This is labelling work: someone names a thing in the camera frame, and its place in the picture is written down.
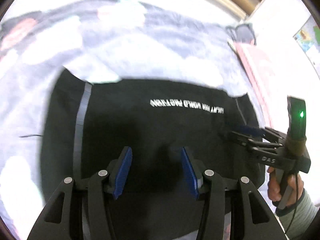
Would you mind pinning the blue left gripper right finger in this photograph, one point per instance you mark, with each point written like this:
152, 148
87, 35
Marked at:
189, 173

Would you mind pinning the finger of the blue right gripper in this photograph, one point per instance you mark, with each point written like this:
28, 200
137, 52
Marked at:
248, 130

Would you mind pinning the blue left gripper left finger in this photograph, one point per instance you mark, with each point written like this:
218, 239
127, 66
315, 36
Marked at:
120, 171

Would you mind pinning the black hooded jacket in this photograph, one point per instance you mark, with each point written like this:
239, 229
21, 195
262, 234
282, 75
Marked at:
88, 126

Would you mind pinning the grey sleeve forearm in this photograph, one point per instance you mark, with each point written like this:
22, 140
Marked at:
296, 221

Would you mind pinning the black tracker with green light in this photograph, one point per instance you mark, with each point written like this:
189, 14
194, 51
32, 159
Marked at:
297, 118

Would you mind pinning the pink pillow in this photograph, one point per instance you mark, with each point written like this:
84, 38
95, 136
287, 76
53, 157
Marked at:
246, 54

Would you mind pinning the grey pillow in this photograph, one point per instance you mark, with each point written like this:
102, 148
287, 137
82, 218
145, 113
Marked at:
242, 33

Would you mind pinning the grey floral quilt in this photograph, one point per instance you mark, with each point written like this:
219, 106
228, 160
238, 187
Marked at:
98, 41

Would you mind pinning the colourful wall map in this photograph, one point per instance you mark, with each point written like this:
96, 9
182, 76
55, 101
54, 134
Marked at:
308, 39

